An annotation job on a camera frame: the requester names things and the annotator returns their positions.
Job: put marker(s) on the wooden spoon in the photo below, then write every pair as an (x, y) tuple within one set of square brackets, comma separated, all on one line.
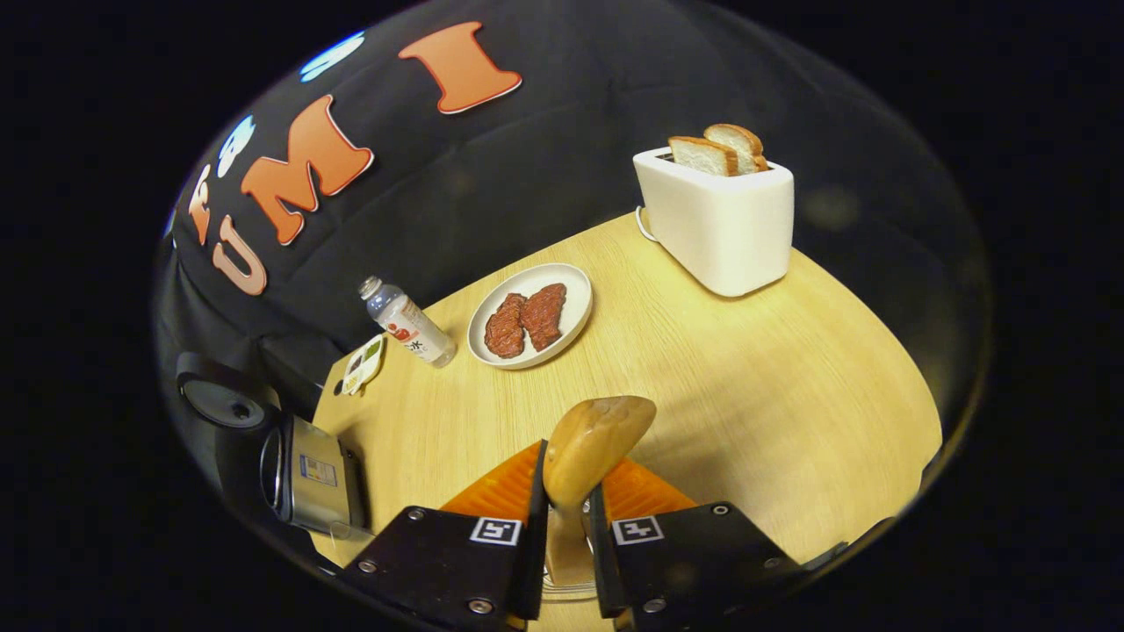
[(588, 448)]

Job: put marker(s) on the metal chopstick holder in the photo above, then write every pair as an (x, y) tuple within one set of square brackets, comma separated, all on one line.
[(569, 599)]

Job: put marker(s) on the small white divided dish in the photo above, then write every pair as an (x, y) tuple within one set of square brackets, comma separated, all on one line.
[(364, 364)]

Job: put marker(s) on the toast bread slice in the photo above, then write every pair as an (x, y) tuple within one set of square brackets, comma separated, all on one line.
[(746, 145), (702, 156)]

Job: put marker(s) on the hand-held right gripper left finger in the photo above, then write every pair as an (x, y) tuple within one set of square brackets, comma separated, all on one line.
[(533, 562)]

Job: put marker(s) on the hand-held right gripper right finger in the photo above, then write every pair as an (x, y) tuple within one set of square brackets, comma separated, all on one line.
[(601, 562)]

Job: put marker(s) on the black backdrop cloth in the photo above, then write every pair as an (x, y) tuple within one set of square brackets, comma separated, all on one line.
[(544, 175)]

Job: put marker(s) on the clear plastic drink bottle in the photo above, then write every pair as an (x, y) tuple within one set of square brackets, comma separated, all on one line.
[(413, 329)]

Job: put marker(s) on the round white plate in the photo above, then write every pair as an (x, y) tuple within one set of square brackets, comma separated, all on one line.
[(571, 298)]

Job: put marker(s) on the brown meat piece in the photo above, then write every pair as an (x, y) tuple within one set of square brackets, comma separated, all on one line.
[(505, 326), (544, 316)]

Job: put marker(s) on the white toaster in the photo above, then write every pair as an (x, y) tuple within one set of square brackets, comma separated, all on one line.
[(720, 228)]

